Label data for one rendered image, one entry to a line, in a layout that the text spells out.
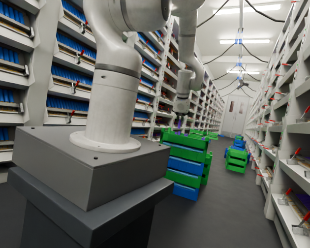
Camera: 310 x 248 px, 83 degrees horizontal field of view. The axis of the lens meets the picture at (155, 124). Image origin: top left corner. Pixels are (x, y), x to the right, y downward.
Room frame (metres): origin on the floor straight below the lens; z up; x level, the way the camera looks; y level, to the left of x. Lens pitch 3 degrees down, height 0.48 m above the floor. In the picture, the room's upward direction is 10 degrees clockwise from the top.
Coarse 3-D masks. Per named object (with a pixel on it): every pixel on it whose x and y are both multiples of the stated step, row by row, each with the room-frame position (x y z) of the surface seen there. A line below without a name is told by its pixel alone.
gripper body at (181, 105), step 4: (176, 96) 1.13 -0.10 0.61; (176, 100) 1.12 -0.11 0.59; (180, 100) 1.11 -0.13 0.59; (184, 100) 1.10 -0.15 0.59; (188, 100) 1.10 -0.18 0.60; (176, 104) 1.13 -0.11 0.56; (180, 104) 1.12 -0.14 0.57; (184, 104) 1.11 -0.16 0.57; (188, 104) 1.11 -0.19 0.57; (176, 108) 1.14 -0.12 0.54; (180, 108) 1.13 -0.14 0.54; (184, 108) 1.12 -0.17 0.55; (188, 108) 1.12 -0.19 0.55; (180, 112) 1.14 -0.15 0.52; (184, 112) 1.13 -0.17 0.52
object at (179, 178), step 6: (168, 174) 1.10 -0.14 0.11; (174, 174) 1.09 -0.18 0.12; (180, 174) 1.08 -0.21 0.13; (174, 180) 1.09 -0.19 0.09; (180, 180) 1.07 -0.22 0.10; (186, 180) 1.06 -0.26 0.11; (192, 180) 1.05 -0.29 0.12; (198, 180) 1.04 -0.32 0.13; (192, 186) 1.05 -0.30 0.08; (198, 186) 1.04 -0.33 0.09
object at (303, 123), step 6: (306, 114) 0.95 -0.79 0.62; (288, 120) 0.98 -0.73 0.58; (294, 120) 0.97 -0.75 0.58; (300, 120) 0.83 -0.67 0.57; (306, 120) 0.82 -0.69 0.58; (288, 126) 0.95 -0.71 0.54; (294, 126) 0.85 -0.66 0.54; (300, 126) 0.77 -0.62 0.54; (306, 126) 0.70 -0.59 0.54; (288, 132) 0.96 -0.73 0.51; (294, 132) 0.85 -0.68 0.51; (300, 132) 0.77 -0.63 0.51; (306, 132) 0.70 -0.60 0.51
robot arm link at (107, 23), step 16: (96, 0) 0.43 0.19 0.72; (112, 0) 0.42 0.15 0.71; (96, 16) 0.44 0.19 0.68; (112, 16) 0.44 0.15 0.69; (96, 32) 0.43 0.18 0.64; (112, 32) 0.46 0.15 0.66; (112, 48) 0.41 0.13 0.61; (128, 48) 0.43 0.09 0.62; (96, 64) 0.43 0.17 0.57; (112, 64) 0.41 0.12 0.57; (128, 64) 0.42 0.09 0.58
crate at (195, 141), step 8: (168, 128) 1.30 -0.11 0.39; (160, 136) 1.13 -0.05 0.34; (168, 136) 1.11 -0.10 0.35; (176, 136) 1.10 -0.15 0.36; (184, 136) 1.08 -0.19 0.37; (192, 136) 1.26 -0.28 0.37; (208, 136) 1.21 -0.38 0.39; (184, 144) 1.08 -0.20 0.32; (192, 144) 1.07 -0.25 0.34; (200, 144) 1.05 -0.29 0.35
